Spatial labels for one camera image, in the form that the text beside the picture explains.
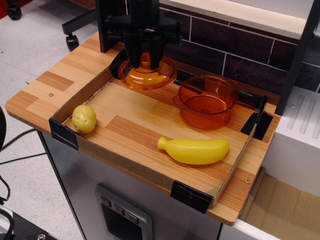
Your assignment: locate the light wooden shelf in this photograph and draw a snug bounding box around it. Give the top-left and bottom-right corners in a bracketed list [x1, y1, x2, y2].
[160, 0, 307, 40]

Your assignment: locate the white toy sink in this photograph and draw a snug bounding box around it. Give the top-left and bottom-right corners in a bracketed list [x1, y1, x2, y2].
[263, 87, 320, 196]

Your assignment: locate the black vertical post right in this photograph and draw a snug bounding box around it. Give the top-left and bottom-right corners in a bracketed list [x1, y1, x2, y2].
[274, 0, 320, 116]

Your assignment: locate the black cable on floor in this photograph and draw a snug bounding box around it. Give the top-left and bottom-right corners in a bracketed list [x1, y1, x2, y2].
[0, 127, 47, 166]

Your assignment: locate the orange transparent pot lid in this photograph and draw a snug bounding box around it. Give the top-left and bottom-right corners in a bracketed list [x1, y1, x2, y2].
[118, 51, 177, 90]

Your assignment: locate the black vertical post left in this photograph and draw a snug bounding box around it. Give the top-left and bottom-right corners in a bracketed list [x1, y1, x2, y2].
[95, 0, 127, 53]

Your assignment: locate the black office chair base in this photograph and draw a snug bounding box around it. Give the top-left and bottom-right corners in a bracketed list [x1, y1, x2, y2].
[62, 9, 97, 52]

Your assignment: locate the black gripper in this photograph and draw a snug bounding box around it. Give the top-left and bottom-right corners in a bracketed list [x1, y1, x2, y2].
[106, 0, 183, 70]

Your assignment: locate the grey toy oven panel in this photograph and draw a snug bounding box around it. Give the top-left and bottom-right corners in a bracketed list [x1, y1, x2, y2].
[94, 184, 154, 240]

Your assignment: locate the cardboard fence with black tape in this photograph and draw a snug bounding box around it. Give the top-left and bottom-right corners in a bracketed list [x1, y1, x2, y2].
[49, 51, 276, 222]

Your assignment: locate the black vertical post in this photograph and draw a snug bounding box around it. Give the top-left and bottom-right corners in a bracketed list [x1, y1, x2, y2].
[274, 0, 320, 116]
[95, 0, 127, 53]

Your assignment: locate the yellow toy potato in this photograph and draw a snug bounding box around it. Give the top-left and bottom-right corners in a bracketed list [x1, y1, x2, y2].
[72, 104, 97, 134]

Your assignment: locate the yellow toy banana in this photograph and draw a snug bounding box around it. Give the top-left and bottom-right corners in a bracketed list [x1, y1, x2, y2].
[157, 137, 230, 165]

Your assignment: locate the orange transparent pot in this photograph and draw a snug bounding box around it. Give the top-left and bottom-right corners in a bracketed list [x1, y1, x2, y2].
[172, 75, 241, 130]

